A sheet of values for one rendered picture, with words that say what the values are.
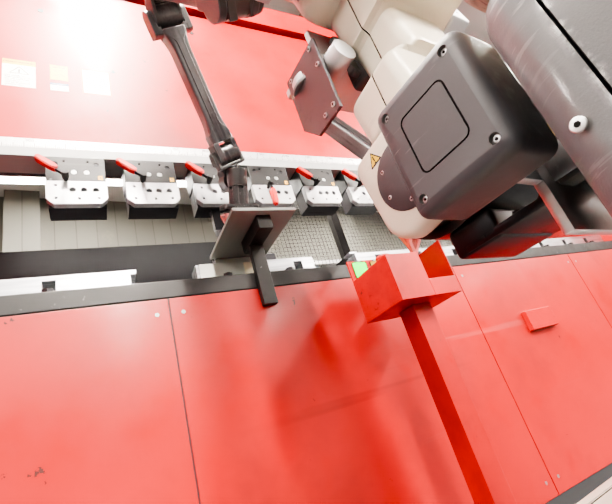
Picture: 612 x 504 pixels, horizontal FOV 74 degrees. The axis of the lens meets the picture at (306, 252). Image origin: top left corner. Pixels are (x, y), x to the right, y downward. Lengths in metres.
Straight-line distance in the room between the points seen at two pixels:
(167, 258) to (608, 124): 1.68
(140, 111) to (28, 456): 1.05
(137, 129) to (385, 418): 1.15
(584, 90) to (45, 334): 0.95
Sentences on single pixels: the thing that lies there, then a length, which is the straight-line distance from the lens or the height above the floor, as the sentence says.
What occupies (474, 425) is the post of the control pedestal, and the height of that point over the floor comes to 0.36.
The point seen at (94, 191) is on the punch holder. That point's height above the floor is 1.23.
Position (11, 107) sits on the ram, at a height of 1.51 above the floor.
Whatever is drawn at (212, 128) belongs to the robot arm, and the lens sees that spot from 1.20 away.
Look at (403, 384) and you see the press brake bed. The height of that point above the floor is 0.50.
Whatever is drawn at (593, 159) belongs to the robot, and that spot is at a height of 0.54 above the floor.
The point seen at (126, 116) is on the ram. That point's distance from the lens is 1.51.
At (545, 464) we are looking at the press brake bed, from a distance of 1.51.
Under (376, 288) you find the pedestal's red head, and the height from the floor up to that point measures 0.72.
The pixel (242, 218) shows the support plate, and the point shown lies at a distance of 1.07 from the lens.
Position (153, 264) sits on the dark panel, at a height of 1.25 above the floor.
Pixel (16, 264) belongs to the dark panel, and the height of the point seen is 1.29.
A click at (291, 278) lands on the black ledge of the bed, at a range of 1.14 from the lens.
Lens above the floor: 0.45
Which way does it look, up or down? 23 degrees up
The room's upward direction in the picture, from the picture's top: 18 degrees counter-clockwise
